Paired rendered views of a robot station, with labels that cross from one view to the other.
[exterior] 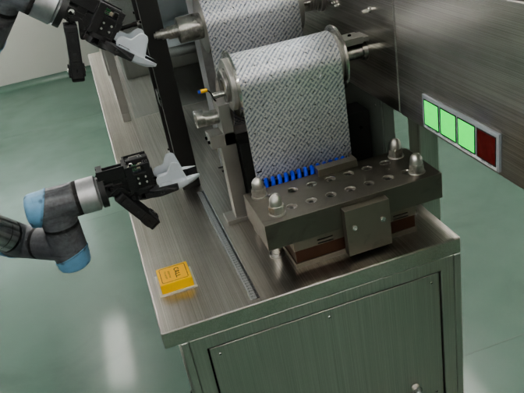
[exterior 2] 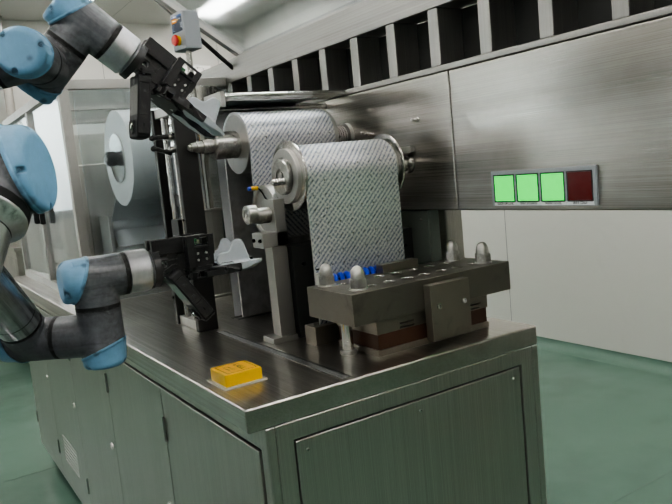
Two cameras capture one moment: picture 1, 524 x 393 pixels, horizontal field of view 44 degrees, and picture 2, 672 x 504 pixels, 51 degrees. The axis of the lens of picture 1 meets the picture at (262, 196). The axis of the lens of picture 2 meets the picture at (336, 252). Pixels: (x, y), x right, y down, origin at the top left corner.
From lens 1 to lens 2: 0.61 m
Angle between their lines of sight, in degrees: 28
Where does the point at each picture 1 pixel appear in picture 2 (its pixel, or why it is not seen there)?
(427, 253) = (509, 340)
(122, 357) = not seen: outside the picture
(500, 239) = not seen: hidden behind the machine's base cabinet
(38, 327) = not seen: outside the picture
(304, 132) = (362, 230)
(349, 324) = (440, 424)
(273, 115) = (334, 206)
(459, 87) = (540, 143)
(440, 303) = (522, 408)
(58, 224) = (101, 297)
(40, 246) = (68, 333)
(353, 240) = (437, 322)
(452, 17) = (529, 79)
